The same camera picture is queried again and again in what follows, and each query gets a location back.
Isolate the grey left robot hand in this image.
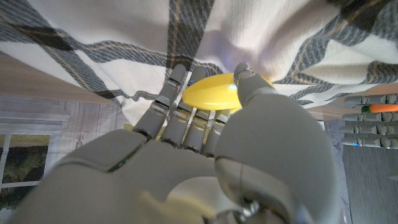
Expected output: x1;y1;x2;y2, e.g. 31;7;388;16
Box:
338;93;398;149

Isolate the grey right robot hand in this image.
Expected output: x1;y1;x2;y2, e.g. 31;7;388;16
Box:
9;62;343;224

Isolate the yellow toy banana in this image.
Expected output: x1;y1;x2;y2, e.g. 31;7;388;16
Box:
182;73;274;113

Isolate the cream plaid scarf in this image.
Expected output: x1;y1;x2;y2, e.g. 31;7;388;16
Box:
0;0;398;125

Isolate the orange toy carrot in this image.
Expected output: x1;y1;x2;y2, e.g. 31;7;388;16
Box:
360;104;398;114

